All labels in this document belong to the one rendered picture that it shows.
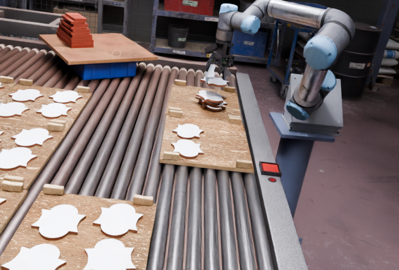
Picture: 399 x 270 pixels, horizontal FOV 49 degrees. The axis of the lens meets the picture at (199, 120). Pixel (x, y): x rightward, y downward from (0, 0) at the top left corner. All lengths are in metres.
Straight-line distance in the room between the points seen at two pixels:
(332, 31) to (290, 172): 0.91
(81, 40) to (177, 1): 3.64
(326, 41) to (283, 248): 0.74
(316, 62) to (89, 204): 0.93
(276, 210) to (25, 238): 0.76
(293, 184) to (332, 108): 0.44
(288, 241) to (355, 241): 1.77
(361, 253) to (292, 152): 1.02
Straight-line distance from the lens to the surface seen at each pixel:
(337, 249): 2.98
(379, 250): 3.12
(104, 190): 1.44
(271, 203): 1.50
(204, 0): 6.01
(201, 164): 1.60
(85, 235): 1.23
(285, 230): 1.39
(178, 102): 2.11
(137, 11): 6.69
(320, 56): 1.63
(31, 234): 1.25
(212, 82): 2.00
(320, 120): 2.21
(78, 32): 2.45
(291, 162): 2.28
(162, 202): 1.39
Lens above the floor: 1.72
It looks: 24 degrees down
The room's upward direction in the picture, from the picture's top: 8 degrees clockwise
